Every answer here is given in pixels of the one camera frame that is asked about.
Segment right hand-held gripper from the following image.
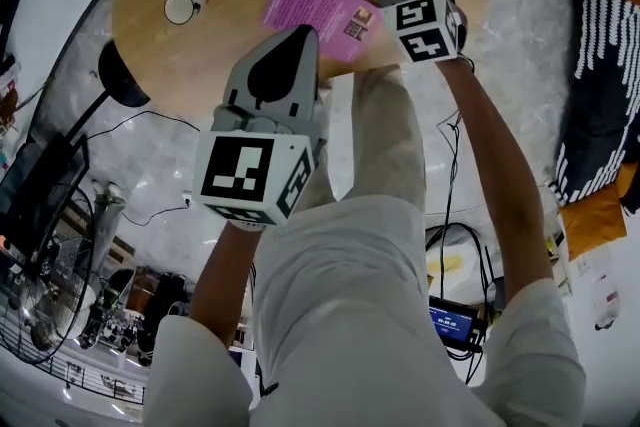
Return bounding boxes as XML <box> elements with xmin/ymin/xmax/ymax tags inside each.
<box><xmin>363</xmin><ymin>0</ymin><xmax>470</xmax><ymax>65</ymax></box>

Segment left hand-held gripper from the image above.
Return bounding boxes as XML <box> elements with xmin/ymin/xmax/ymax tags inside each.
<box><xmin>191</xmin><ymin>24</ymin><xmax>330</xmax><ymax>234</ymax></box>

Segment person's right forearm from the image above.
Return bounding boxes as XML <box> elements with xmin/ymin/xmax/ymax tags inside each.
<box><xmin>433</xmin><ymin>56</ymin><xmax>547</xmax><ymax>316</ymax></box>

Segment person's left forearm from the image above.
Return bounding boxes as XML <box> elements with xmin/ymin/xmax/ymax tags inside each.
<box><xmin>188</xmin><ymin>219</ymin><xmax>264</xmax><ymax>347</ymax></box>

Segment wooden coffee table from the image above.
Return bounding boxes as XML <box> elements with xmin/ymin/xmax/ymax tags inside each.
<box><xmin>110</xmin><ymin>0</ymin><xmax>489</xmax><ymax>106</ymax></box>

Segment purple book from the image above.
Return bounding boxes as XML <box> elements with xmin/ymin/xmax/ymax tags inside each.
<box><xmin>260</xmin><ymin>0</ymin><xmax>386</xmax><ymax>64</ymax></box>

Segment white mug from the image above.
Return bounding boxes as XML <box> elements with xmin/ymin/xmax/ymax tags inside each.
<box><xmin>163</xmin><ymin>0</ymin><xmax>208</xmax><ymax>26</ymax></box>

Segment person's beige trousers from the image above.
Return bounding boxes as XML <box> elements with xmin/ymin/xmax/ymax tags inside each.
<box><xmin>294</xmin><ymin>64</ymin><xmax>429</xmax><ymax>217</ymax></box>

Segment black floor stand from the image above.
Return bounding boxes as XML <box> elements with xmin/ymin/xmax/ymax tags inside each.
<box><xmin>29</xmin><ymin>39</ymin><xmax>152</xmax><ymax>152</ymax></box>

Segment black white striped pillow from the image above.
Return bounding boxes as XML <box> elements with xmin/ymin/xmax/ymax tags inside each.
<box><xmin>546</xmin><ymin>0</ymin><xmax>640</xmax><ymax>210</ymax></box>

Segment person's white t-shirt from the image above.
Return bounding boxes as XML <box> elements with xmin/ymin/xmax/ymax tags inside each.
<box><xmin>142</xmin><ymin>193</ymin><xmax>589</xmax><ymax>427</ymax></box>

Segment black monitor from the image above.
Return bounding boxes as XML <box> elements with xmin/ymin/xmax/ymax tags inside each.
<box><xmin>0</xmin><ymin>131</ymin><xmax>92</xmax><ymax>262</ymax></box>

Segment white plastic bag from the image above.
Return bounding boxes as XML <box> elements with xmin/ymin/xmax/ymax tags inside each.
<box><xmin>424</xmin><ymin>223</ymin><xmax>507</xmax><ymax>302</ymax></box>

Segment brown plush toy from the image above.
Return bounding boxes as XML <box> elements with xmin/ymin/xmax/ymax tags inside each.
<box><xmin>0</xmin><ymin>83</ymin><xmax>22</xmax><ymax>127</ymax></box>

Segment orange sofa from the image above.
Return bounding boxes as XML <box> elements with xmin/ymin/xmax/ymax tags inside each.
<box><xmin>557</xmin><ymin>164</ymin><xmax>640</xmax><ymax>262</ymax></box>

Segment black timer display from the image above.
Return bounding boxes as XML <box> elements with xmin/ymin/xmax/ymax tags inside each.
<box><xmin>428</xmin><ymin>295</ymin><xmax>489</xmax><ymax>357</ymax></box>

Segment clear plastic bottle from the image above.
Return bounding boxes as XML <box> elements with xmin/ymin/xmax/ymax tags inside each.
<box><xmin>591</xmin><ymin>271</ymin><xmax>624</xmax><ymax>332</ymax></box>

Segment black power cable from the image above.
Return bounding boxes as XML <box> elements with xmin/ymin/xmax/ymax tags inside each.
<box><xmin>83</xmin><ymin>108</ymin><xmax>202</xmax><ymax>227</ymax></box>

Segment black wire fan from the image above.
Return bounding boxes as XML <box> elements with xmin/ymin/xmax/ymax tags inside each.
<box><xmin>0</xmin><ymin>184</ymin><xmax>102</xmax><ymax>367</ymax></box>

